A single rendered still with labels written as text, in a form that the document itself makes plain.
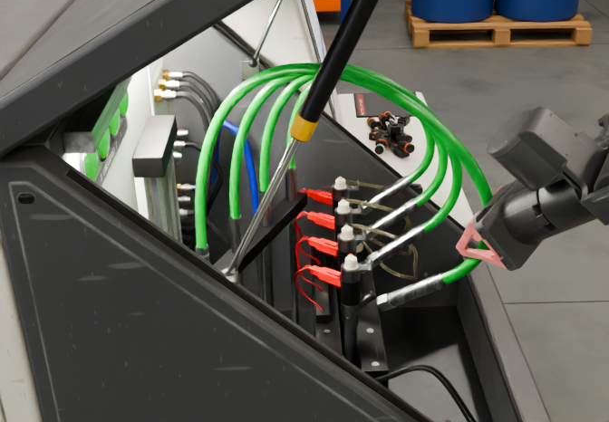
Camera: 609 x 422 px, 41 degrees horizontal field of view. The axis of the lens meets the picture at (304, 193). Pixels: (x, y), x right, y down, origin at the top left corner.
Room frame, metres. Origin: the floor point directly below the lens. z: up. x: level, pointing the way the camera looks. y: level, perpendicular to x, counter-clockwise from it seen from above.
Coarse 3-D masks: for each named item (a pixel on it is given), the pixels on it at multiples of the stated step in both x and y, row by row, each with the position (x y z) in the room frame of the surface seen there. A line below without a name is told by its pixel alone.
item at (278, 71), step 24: (264, 72) 0.90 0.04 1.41; (288, 72) 0.88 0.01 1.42; (312, 72) 0.87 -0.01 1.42; (240, 96) 0.91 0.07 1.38; (384, 96) 0.84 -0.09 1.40; (408, 96) 0.84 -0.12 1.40; (216, 120) 0.92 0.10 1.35; (432, 120) 0.82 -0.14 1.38; (456, 144) 0.81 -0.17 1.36; (480, 192) 0.80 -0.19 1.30; (480, 240) 0.80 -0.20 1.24
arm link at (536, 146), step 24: (528, 120) 0.71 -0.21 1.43; (552, 120) 0.71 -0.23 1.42; (504, 144) 0.71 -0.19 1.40; (528, 144) 0.70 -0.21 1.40; (552, 144) 0.69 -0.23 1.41; (576, 144) 0.70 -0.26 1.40; (528, 168) 0.70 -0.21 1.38; (552, 168) 0.70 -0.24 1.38; (576, 168) 0.68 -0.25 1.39; (600, 168) 0.69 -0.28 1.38; (600, 192) 0.65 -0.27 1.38; (600, 216) 0.66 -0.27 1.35
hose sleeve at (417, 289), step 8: (424, 280) 0.83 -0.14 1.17; (432, 280) 0.82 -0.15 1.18; (440, 280) 0.81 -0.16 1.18; (408, 288) 0.83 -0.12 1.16; (416, 288) 0.82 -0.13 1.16; (424, 288) 0.82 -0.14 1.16; (432, 288) 0.82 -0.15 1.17; (440, 288) 0.81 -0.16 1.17; (392, 296) 0.84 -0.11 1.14; (400, 296) 0.83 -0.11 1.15; (408, 296) 0.83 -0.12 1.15; (416, 296) 0.82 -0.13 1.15; (392, 304) 0.83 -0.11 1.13
